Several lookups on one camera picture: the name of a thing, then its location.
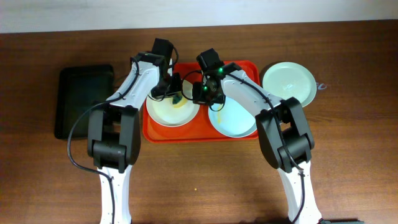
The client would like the green and yellow sponge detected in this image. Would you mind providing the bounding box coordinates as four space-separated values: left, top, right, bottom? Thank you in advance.
172 95 186 108

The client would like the white plate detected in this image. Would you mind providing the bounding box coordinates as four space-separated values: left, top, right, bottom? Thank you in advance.
146 93 200 128

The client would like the light blue plate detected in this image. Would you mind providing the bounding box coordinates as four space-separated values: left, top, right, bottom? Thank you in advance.
208 97 257 138

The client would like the light green plate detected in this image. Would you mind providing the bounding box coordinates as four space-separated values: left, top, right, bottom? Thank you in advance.
262 62 317 107

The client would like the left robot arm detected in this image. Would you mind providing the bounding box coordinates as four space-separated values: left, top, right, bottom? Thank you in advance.
87 38 182 223

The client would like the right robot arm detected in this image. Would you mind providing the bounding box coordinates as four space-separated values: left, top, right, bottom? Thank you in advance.
193 49 323 224

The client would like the red plastic tray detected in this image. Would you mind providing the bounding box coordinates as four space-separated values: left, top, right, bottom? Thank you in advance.
142 60 261 144

